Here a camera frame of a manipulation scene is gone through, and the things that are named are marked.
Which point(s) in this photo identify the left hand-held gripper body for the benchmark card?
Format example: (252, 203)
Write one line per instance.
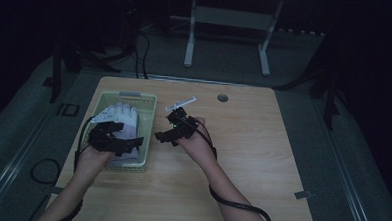
(104, 141)

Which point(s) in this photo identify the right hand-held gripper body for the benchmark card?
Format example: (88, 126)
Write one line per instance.
(183, 128)

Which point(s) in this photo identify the light green plastic basket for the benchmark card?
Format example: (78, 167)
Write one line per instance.
(146, 121)

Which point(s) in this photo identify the person's left hand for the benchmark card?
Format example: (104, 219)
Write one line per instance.
(93, 159)

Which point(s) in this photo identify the person's right hand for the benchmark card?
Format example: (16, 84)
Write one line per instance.
(197, 147)

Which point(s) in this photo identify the grey tape strip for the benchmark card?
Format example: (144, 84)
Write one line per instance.
(303, 195)
(56, 190)

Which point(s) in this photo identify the black metal stand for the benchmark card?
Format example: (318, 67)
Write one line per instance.
(331, 96)
(56, 74)

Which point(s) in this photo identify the black rectangular floor frame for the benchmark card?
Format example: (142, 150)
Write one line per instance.
(61, 109)

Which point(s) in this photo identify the white desk frame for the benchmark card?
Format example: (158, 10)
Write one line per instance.
(228, 18)

